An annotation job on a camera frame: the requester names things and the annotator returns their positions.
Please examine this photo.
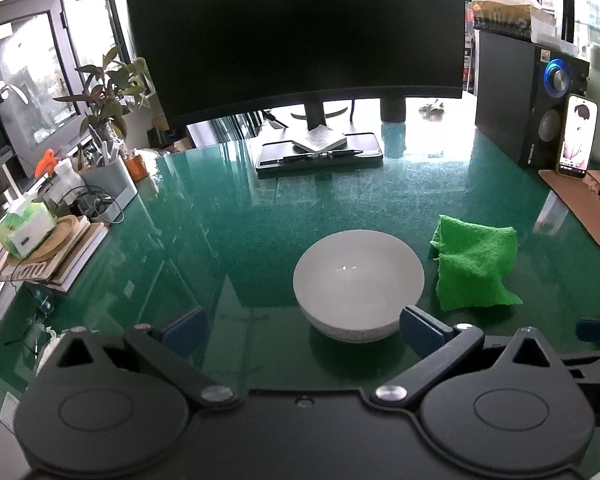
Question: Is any brown leather mat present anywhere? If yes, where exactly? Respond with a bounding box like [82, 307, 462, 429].
[538, 169, 600, 249]

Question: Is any orange pot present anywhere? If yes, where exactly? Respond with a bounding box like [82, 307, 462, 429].
[125, 152, 148, 183]

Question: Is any orange trigger spray bottle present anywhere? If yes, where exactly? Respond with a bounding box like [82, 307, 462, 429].
[35, 149, 87, 202]

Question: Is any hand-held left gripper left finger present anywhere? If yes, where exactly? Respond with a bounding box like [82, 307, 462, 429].
[37, 305, 237, 407]

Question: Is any green cloth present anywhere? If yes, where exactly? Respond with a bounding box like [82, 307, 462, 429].
[429, 214, 524, 312]

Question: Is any round wooden tray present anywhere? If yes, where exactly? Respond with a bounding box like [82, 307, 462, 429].
[7, 214, 88, 267]

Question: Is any black monitor stand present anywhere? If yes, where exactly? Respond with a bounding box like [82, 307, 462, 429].
[254, 96, 407, 177]

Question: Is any white bowl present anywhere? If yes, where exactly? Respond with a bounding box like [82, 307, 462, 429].
[293, 230, 426, 345]

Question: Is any green leafy plant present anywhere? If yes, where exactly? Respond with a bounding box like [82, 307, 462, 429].
[54, 45, 153, 161]

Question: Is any smartphone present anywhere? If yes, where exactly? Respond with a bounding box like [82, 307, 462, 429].
[557, 94, 599, 178]

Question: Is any green white tissue box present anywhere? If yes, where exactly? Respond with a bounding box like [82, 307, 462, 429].
[0, 202, 57, 261]

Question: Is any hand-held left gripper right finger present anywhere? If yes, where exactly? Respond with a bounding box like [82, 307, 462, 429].
[371, 305, 567, 408]

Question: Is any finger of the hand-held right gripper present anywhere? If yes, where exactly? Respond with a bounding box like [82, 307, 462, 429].
[562, 314, 600, 428]

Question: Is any grey framed glass door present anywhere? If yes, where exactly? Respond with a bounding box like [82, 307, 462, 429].
[0, 0, 91, 181]

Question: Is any white rectangular planter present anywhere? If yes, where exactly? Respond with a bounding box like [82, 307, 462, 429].
[77, 152, 138, 223]

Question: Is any yellow cardboard box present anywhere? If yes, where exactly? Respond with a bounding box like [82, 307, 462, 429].
[471, 0, 561, 43]

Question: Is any black speaker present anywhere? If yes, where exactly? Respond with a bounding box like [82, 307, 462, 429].
[475, 30, 592, 170]

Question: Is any black computer monitor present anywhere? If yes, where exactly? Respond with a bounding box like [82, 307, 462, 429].
[121, 0, 466, 133]

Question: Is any stack of books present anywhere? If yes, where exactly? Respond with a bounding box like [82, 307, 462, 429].
[0, 222, 112, 318]

